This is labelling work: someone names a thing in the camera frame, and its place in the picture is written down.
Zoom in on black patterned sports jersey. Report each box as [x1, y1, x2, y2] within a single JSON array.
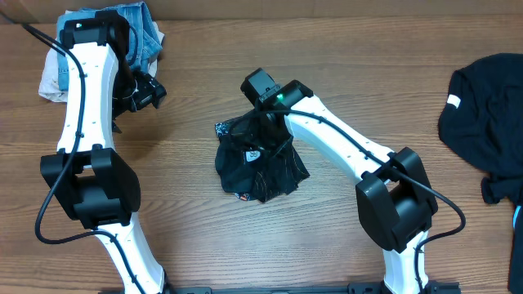
[[215, 118, 310, 203]]

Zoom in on folded blue denim jeans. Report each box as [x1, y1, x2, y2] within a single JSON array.
[[57, 2, 163, 76]]

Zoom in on folded white cloth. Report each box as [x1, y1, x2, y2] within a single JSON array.
[[38, 31, 164, 102]]

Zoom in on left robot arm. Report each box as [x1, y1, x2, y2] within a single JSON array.
[[35, 11, 171, 293]]

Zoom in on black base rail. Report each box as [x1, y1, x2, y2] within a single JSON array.
[[163, 281, 463, 294]]

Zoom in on black garment pile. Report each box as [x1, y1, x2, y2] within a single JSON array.
[[438, 53, 522, 205]]

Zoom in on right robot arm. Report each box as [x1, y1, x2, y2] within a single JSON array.
[[240, 69, 438, 293]]

